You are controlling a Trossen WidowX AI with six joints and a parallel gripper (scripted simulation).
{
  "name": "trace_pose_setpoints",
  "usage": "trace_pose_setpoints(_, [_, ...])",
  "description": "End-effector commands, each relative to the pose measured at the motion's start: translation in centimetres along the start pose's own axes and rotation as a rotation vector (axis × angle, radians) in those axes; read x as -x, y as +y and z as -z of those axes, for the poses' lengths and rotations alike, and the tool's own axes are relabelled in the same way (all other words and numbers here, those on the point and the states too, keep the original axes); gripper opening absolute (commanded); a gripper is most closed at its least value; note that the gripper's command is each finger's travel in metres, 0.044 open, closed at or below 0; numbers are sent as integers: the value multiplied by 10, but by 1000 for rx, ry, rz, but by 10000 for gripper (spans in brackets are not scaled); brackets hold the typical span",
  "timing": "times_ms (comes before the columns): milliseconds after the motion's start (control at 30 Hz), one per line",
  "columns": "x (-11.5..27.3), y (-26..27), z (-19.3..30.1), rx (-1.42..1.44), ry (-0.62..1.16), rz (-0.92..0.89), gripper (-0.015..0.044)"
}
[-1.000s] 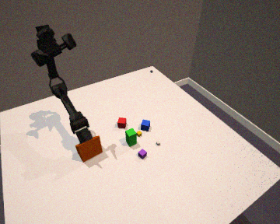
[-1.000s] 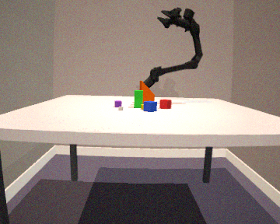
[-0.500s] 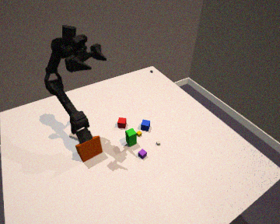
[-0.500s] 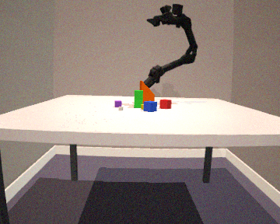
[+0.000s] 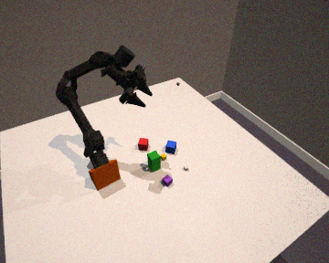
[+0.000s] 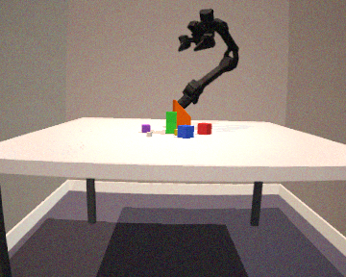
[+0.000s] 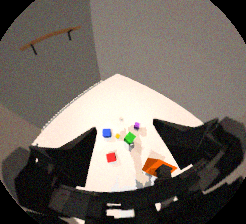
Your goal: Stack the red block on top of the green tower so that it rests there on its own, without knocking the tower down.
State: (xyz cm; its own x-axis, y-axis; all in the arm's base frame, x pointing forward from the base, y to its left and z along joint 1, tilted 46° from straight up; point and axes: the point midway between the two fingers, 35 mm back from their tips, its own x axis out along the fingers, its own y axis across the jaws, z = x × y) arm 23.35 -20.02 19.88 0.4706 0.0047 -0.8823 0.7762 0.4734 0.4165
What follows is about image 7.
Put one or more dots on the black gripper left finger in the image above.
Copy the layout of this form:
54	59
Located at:
73	158

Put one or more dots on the blue block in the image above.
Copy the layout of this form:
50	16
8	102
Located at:
106	132

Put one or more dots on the small purple cube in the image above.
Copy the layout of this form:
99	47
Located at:
136	125

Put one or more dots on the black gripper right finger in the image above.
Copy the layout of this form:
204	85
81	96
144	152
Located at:
182	141

